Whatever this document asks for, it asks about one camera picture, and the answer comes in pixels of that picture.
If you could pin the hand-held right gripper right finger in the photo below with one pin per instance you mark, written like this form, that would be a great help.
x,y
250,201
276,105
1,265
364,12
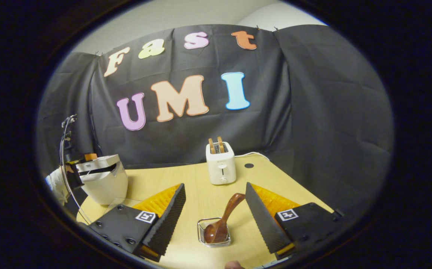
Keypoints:
x,y
266,228

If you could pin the white rice cooker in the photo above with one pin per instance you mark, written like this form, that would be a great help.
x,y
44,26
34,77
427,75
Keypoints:
x,y
105,183

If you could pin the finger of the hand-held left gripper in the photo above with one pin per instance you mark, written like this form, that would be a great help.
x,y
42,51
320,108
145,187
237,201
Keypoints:
x,y
90,157

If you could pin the black backdrop cloth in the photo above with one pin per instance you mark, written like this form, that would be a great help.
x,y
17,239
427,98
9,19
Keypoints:
x,y
305,104

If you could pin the brown toast slice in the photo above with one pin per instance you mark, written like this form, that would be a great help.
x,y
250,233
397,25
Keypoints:
x,y
211,146
220,145

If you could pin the brown wooden spoon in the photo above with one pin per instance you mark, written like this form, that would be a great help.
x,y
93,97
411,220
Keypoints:
x,y
219,228

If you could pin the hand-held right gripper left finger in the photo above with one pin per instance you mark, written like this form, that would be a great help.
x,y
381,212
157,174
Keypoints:
x,y
163,228

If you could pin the white toaster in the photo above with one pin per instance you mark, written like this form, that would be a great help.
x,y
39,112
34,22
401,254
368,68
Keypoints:
x,y
221,168

